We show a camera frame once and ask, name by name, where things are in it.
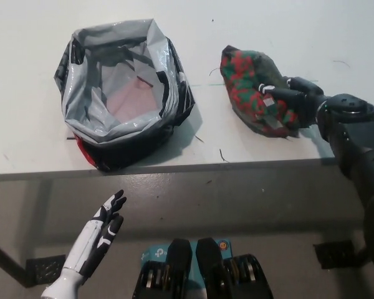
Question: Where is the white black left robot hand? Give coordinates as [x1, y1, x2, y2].
[40, 189, 128, 299]

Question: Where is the black grey plastic bag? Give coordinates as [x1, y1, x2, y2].
[54, 18, 196, 173]

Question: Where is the pink flat item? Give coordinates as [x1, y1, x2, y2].
[107, 77, 158, 121]

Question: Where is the teal router box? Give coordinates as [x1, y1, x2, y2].
[140, 239, 234, 299]

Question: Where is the red green patterned cloth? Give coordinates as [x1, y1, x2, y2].
[219, 45, 302, 140]

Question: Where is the black table leg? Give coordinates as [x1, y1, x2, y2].
[0, 236, 35, 287]

